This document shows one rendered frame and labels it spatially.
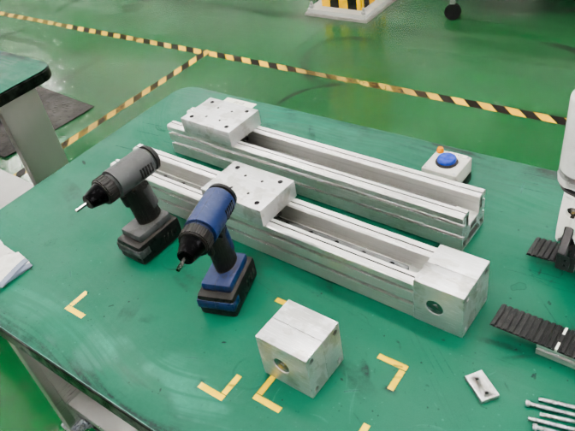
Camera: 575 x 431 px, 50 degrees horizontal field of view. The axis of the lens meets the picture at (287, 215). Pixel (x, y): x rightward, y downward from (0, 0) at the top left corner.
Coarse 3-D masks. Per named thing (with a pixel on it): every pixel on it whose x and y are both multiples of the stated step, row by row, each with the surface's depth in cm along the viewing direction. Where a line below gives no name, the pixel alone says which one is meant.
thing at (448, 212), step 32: (256, 128) 148; (224, 160) 149; (256, 160) 142; (288, 160) 136; (320, 160) 139; (352, 160) 133; (320, 192) 134; (352, 192) 128; (384, 192) 122; (416, 192) 127; (448, 192) 121; (480, 192) 118; (416, 224) 121; (448, 224) 116; (480, 224) 123
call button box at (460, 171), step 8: (432, 160) 132; (464, 160) 131; (424, 168) 131; (432, 168) 130; (440, 168) 130; (448, 168) 129; (456, 168) 129; (464, 168) 129; (440, 176) 129; (448, 176) 128; (456, 176) 127; (464, 176) 131
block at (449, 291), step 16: (432, 256) 105; (448, 256) 105; (464, 256) 104; (432, 272) 102; (448, 272) 102; (464, 272) 101; (480, 272) 101; (416, 288) 102; (432, 288) 100; (448, 288) 99; (464, 288) 99; (480, 288) 102; (416, 304) 105; (432, 304) 102; (448, 304) 100; (464, 304) 98; (480, 304) 106; (432, 320) 105; (448, 320) 102; (464, 320) 100
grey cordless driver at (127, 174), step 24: (120, 168) 118; (144, 168) 121; (96, 192) 116; (120, 192) 119; (144, 192) 125; (144, 216) 127; (168, 216) 130; (120, 240) 129; (144, 240) 127; (168, 240) 132
